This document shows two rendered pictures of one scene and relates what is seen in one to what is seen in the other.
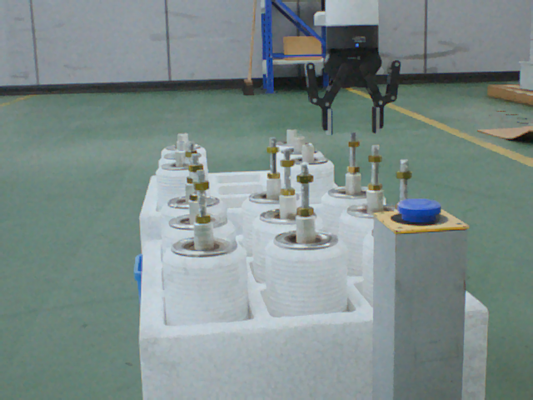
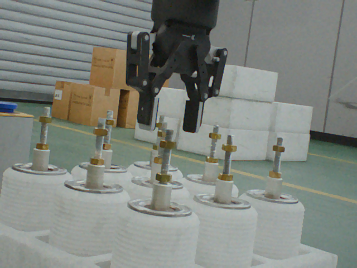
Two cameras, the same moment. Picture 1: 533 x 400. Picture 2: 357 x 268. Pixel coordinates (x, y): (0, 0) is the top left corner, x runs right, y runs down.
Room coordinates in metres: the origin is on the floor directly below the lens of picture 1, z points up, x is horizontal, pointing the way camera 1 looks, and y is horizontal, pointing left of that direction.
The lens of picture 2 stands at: (1.63, -0.55, 0.40)
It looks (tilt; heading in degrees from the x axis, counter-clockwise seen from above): 4 degrees down; 140
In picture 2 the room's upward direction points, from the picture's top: 7 degrees clockwise
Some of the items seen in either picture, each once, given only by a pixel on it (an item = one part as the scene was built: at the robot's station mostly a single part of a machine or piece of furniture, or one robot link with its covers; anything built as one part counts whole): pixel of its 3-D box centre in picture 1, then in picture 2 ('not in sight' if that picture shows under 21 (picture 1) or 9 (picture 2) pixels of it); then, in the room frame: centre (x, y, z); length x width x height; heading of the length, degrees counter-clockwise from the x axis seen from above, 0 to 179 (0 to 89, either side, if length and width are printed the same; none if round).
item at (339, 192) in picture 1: (353, 193); (159, 208); (1.09, -0.12, 0.25); 0.08 x 0.08 x 0.01
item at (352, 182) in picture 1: (353, 184); (160, 197); (1.09, -0.12, 0.26); 0.02 x 0.02 x 0.03
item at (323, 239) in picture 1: (306, 240); (102, 168); (0.84, -0.03, 0.25); 0.08 x 0.08 x 0.01
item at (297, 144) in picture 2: not in sight; (266, 142); (-1.08, 2.46, 0.09); 0.39 x 0.39 x 0.18; 8
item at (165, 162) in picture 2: (352, 157); (165, 162); (1.09, -0.12, 0.31); 0.01 x 0.01 x 0.08; 7
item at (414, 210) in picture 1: (419, 212); (4, 108); (0.68, -0.13, 0.32); 0.04 x 0.04 x 0.02
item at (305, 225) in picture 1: (306, 229); (104, 159); (0.84, -0.03, 0.26); 0.02 x 0.02 x 0.03
